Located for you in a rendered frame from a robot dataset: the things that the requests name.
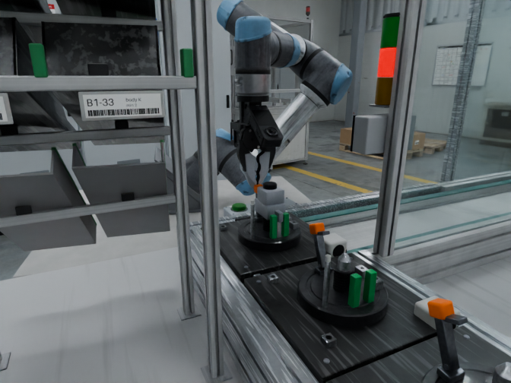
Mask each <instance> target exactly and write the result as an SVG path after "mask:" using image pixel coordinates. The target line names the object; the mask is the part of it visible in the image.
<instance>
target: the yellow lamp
mask: <svg viewBox="0 0 511 383"><path fill-rule="evenodd" d="M392 81H393V78H377V81H376V95H375V104H376V105H386V106H389V105H390V101H391V94H392Z"/></svg>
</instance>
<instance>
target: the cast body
mask: <svg viewBox="0 0 511 383"><path fill-rule="evenodd" d="M285 207H286V205H285V204H284V189H282V188H280V187H278V186H277V183H276V182H264V183H263V186H259V187H258V188H257V198H255V211H256V212H257V213H259V214H260V215H262V216H263V217H264V218H265V219H266V220H270V215H272V214H275V215H276V216H278V222H279V223H280V222H283V215H284V214H283V213H285Z"/></svg>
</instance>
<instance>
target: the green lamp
mask: <svg viewBox="0 0 511 383"><path fill-rule="evenodd" d="M399 21H400V17H387V18H384V19H383V20H382V35H381V43H380V49H384V48H396V46H397V40H398V28H399Z"/></svg>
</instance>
